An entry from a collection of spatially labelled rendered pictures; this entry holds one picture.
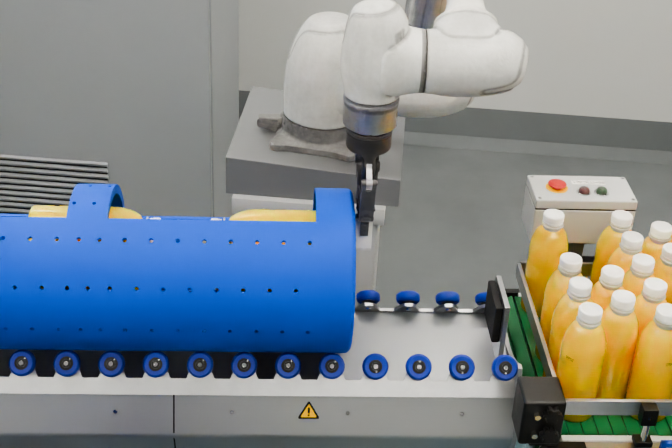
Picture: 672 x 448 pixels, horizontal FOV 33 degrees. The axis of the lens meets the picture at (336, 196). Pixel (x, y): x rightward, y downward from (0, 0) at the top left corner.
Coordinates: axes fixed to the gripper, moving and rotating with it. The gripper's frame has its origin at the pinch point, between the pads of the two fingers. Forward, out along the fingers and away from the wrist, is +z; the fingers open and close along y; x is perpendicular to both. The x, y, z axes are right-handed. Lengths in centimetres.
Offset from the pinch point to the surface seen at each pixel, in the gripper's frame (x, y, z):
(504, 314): -24.9, -6.9, 12.3
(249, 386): 19.1, -13.4, 23.4
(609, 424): -43, -19, 26
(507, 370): -25.3, -12.9, 19.8
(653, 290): -49, -10, 5
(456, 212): -52, 199, 116
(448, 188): -51, 217, 116
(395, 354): -6.8, -4.4, 23.3
